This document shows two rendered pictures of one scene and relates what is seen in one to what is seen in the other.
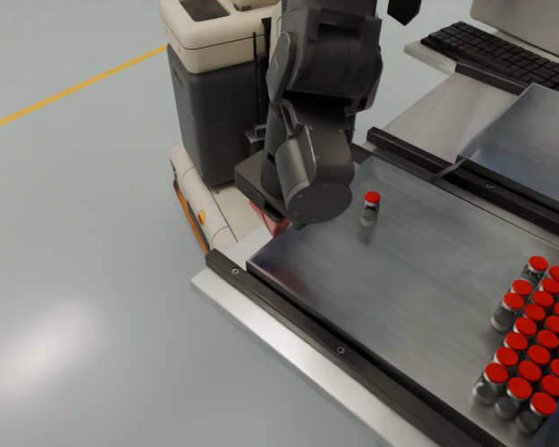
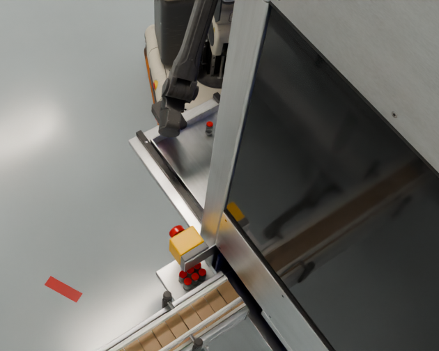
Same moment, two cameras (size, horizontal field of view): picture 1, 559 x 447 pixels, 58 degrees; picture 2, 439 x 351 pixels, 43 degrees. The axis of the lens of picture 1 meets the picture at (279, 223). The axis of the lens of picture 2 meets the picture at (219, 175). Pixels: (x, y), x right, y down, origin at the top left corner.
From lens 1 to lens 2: 1.07 m
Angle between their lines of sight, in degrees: 13
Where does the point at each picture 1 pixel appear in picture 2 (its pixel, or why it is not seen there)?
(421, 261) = not seen: hidden behind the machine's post
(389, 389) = (185, 196)
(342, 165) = (175, 124)
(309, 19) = (173, 80)
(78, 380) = (61, 168)
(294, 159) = (164, 117)
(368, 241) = (204, 141)
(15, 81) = not seen: outside the picture
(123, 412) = (85, 192)
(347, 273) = (190, 152)
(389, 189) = not seen: hidden behind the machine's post
